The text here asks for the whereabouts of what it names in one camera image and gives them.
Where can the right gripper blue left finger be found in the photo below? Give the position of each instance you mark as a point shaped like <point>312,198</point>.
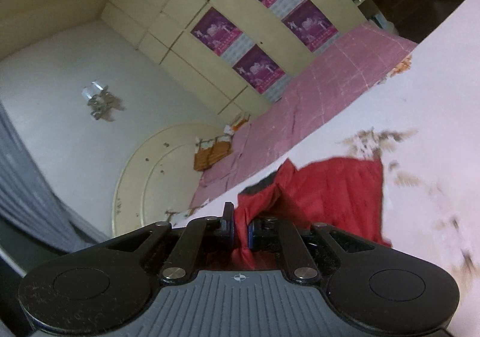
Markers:
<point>202,240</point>

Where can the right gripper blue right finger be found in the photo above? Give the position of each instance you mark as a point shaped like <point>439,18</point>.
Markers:
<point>280,240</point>

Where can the red quilted down jacket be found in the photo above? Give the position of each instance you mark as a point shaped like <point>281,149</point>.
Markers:
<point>341,192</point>

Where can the cream round headboard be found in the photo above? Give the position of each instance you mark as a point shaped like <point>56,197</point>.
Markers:
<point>159,180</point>

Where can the lower left purple poster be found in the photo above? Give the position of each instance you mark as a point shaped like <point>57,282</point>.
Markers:
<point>263,74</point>

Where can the grey curtain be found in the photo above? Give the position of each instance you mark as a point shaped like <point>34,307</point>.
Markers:
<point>29,203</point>

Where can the pink floral bed sheet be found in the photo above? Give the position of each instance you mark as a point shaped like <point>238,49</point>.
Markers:
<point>422,123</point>

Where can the upper left purple poster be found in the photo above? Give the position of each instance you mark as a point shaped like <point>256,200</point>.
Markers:
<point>216,32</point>

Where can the pink checkered bed cover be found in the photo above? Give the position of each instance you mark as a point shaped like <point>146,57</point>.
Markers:
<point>346,69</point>

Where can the cream built-in wardrobe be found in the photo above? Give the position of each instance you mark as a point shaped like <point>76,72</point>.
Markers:
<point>235,55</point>

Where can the lower right purple poster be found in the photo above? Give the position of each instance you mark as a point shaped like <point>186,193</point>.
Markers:
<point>310,25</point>

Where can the silver wall lamp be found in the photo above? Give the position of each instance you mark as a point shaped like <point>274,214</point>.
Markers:
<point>100,101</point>

